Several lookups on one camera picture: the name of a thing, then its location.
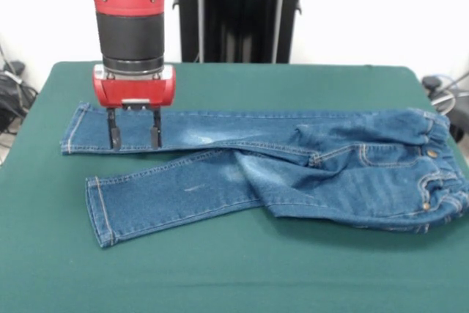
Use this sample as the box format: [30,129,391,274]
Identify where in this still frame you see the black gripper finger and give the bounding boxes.
[149,107,163,150]
[105,107,122,152]

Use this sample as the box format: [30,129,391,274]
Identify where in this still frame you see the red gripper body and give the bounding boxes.
[92,64,177,111]

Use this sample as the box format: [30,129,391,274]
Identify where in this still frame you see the blue denim jeans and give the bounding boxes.
[60,102,469,248]

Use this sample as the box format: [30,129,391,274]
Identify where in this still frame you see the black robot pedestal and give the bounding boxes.
[171,0,319,64]

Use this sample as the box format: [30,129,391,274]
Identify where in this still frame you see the dark green table cloth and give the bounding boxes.
[0,60,469,313]

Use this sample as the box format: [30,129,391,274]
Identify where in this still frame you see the grey chair base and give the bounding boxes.
[0,59,40,134]
[420,70,469,144]

